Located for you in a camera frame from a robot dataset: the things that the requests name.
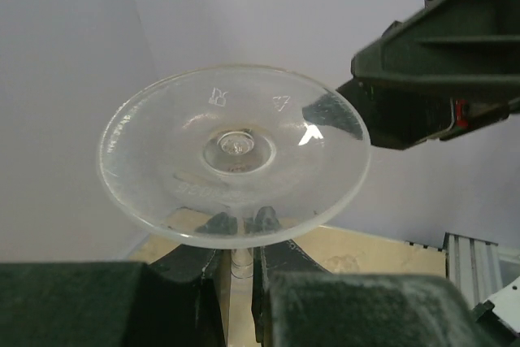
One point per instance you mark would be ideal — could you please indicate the aluminium table rail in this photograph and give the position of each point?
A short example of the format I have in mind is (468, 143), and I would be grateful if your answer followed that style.
(479, 268)

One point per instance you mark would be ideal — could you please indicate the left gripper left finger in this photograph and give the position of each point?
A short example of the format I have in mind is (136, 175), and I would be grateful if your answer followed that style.
(181, 299)

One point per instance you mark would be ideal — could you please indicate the clear front wine glass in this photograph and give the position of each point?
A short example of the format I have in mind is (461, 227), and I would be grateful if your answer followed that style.
(234, 157)

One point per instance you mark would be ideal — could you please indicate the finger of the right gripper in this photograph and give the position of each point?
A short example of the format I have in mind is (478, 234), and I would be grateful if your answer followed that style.
(448, 43)

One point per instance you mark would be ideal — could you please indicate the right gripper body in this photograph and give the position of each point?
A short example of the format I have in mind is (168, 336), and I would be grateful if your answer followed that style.
(399, 120)

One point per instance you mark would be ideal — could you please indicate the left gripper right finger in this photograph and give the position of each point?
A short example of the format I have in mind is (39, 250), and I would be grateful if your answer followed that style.
(296, 302)

